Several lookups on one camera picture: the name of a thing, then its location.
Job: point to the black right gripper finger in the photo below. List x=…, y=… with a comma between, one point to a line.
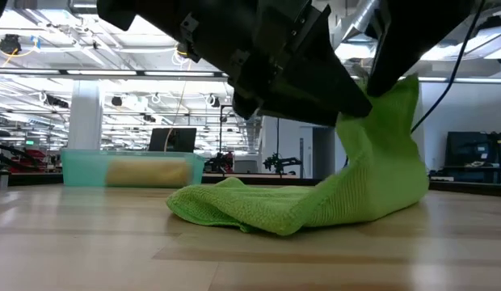
x=412, y=32

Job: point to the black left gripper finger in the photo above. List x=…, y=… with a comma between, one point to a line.
x=283, y=107
x=315, y=68

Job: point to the green microfiber towel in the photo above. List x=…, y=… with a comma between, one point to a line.
x=355, y=194

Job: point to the teal translucent plastic basket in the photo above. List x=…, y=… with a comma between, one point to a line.
x=81, y=169

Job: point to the black ceiling-mounted device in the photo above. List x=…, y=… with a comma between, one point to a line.
x=181, y=50
x=10, y=43

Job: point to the black computer monitor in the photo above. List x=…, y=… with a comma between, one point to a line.
x=182, y=139

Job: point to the black equipment cart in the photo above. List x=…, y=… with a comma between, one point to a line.
x=468, y=149

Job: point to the white building column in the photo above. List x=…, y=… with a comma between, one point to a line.
x=85, y=117

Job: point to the red background machine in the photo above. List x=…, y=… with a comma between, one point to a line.
x=28, y=159

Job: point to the small grey box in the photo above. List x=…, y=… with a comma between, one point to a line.
x=2, y=180

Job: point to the long ceiling light rail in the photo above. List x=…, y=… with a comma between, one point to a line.
x=113, y=73
x=477, y=80

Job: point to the black aluminium table frame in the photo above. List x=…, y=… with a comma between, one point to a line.
x=36, y=179

